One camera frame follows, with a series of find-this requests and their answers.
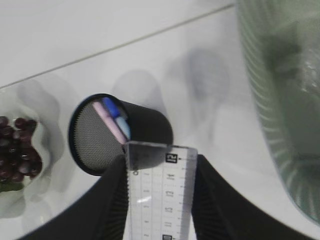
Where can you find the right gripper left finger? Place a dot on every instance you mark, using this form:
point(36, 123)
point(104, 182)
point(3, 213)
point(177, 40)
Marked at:
point(100, 214)

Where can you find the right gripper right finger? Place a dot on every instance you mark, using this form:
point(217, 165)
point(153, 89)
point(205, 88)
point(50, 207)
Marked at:
point(220, 212)

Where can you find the clear plastic ruler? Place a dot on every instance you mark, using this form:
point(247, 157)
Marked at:
point(161, 182)

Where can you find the pink purple scissors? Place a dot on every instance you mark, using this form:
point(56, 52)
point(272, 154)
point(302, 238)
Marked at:
point(109, 122)

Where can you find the purple grape bunch with leaf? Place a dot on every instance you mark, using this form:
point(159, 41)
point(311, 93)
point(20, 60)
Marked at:
point(19, 160)

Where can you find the blue scissors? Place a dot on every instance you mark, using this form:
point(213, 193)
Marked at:
point(118, 115)

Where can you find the clear plastic sheet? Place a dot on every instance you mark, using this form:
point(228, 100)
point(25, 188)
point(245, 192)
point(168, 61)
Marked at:
point(309, 71)

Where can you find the black mesh pen holder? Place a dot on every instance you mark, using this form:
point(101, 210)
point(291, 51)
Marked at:
point(94, 148)

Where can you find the translucent green wavy plate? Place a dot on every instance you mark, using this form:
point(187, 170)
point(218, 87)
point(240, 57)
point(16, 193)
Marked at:
point(52, 112)

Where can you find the green woven plastic basket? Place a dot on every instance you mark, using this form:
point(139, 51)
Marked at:
point(273, 35)

